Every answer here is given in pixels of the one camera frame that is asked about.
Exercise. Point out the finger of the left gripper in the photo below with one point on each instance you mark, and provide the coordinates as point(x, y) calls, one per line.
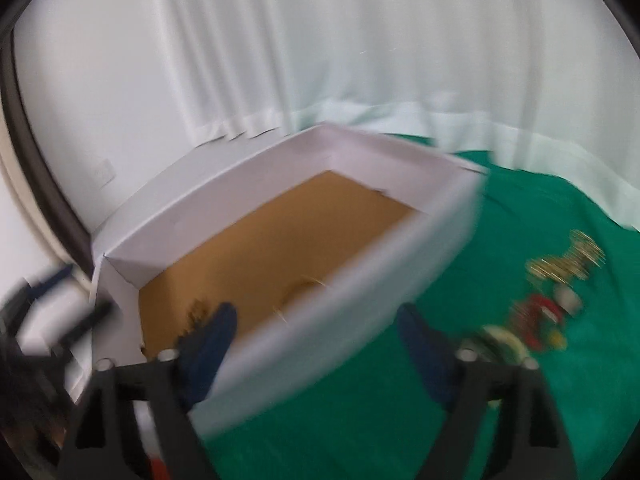
point(38, 289)
point(101, 311)

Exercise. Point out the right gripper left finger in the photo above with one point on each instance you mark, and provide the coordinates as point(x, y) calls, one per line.
point(201, 353)

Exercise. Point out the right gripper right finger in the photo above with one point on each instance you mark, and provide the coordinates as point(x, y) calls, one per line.
point(431, 354)

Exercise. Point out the gold bangle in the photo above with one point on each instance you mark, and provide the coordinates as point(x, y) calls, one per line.
point(301, 287)

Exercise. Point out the gold ornate earring jewelry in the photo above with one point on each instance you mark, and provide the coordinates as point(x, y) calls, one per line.
point(576, 263)

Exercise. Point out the cream white bangle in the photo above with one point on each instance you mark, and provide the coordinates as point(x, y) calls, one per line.
point(503, 346)

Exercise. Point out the green cloth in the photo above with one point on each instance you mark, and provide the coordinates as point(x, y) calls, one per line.
point(371, 417)

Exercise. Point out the white cardboard box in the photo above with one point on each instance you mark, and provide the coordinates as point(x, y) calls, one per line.
point(375, 217)

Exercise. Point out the white curtain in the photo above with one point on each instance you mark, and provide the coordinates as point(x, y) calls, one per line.
point(550, 86)

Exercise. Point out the dark door frame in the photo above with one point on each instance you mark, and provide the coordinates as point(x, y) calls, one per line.
point(46, 208)

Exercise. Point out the wall socket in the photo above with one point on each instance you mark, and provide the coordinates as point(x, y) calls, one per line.
point(104, 173)

